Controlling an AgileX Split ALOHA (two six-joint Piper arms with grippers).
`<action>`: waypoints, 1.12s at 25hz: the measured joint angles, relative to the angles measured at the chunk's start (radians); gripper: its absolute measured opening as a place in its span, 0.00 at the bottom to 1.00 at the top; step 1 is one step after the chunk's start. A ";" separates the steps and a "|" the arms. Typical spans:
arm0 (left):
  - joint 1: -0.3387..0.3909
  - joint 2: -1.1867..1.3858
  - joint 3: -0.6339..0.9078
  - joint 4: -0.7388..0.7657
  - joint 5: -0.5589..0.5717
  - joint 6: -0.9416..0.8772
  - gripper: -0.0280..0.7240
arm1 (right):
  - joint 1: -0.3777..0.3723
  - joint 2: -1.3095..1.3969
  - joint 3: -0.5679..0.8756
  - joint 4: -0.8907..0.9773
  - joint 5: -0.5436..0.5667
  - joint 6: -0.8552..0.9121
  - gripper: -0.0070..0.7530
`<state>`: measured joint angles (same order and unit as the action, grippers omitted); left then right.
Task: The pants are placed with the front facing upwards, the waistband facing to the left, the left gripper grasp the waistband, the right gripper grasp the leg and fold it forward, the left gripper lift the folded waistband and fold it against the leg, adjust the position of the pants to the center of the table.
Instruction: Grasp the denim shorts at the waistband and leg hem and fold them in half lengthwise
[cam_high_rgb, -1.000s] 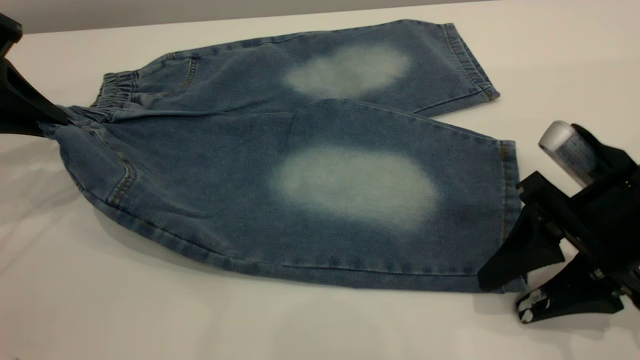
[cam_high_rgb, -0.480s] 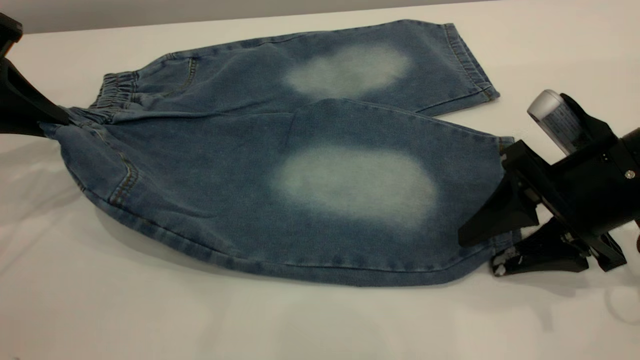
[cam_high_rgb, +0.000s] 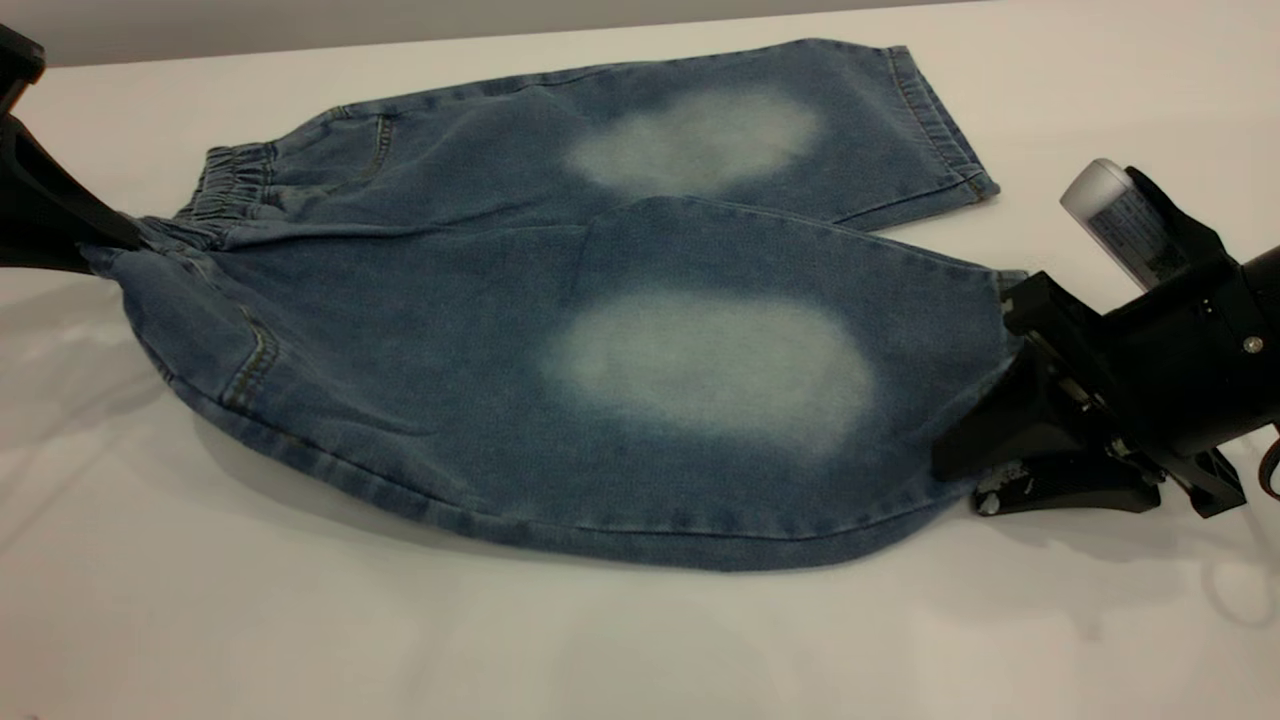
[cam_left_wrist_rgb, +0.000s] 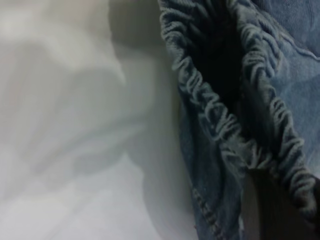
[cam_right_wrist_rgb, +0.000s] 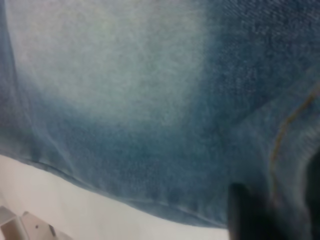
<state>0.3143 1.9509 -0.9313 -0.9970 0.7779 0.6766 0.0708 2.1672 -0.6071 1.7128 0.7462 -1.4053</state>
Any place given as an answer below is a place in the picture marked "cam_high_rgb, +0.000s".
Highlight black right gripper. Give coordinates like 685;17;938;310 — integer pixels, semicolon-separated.
933;245;1280;520

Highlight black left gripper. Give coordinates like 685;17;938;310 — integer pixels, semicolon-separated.
0;25;142;274

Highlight blue denim shorts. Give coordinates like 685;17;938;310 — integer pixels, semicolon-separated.
80;38;1031;573

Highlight white cylinder wrist camera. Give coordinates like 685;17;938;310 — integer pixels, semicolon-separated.
1060;158;1236;293

